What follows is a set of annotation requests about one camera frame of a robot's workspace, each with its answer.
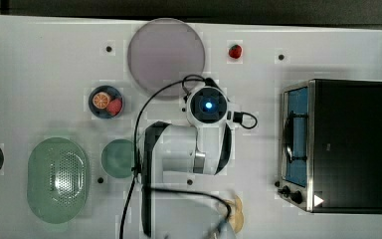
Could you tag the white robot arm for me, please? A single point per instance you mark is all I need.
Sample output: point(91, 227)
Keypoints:
point(202, 146)

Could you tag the black toaster oven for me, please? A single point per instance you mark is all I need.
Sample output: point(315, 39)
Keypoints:
point(331, 146)

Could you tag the round grey plate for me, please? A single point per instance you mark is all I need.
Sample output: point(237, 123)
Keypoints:
point(164, 51)

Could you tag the red fruit toy in bowl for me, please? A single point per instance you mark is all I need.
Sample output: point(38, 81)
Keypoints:
point(114, 107)

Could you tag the red strawberry toy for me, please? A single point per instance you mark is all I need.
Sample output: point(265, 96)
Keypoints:
point(235, 52)

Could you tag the small blue bowl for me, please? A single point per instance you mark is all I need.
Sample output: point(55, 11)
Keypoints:
point(103, 114)

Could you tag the orange slice toy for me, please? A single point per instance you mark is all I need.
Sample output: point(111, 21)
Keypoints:
point(101, 100)

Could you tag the green oval colander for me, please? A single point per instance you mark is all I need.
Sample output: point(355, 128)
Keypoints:
point(58, 180)

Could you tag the green cup with handle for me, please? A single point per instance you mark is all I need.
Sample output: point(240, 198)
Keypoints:
point(117, 158)

